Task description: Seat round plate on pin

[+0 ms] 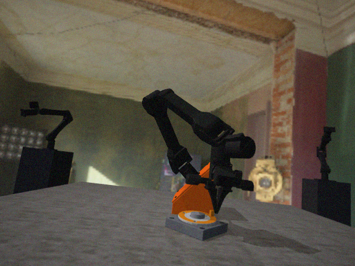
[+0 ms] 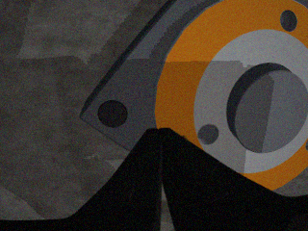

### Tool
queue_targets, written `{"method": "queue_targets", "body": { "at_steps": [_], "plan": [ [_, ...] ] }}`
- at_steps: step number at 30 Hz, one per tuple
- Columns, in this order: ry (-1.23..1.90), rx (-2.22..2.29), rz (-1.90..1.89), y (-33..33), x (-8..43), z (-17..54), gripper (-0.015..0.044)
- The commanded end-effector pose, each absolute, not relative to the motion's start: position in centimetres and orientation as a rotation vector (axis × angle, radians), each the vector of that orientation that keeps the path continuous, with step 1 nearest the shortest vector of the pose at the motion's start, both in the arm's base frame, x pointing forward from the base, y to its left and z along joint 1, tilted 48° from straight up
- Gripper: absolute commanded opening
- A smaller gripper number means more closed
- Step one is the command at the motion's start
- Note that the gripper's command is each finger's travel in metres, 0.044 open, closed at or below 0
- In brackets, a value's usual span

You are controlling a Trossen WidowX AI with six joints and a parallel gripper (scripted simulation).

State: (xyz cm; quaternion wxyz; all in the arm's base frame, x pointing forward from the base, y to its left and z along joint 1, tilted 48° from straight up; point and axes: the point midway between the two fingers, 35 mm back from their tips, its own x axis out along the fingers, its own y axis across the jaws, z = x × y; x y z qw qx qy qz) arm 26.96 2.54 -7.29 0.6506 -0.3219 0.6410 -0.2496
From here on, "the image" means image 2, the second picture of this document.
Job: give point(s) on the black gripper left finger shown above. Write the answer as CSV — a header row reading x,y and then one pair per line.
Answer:
x,y
130,201

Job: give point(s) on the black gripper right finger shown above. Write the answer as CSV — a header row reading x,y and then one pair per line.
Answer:
x,y
203,194

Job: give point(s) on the orange round plate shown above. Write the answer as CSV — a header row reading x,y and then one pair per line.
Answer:
x,y
203,63

